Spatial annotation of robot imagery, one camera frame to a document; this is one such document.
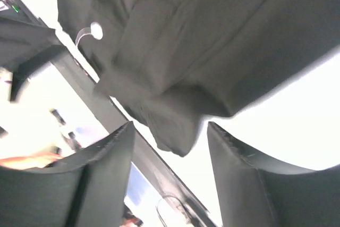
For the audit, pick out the black long sleeve shirt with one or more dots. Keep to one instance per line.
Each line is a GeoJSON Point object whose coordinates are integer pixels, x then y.
{"type": "Point", "coordinates": [171, 62]}

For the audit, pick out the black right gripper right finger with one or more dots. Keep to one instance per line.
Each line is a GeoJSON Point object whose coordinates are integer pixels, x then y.
{"type": "Point", "coordinates": [255, 189]}

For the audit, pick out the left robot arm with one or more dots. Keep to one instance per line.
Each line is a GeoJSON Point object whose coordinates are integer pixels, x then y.
{"type": "Point", "coordinates": [25, 48]}

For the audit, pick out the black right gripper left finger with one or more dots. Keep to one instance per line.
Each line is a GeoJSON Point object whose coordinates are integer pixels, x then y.
{"type": "Point", "coordinates": [86, 188]}

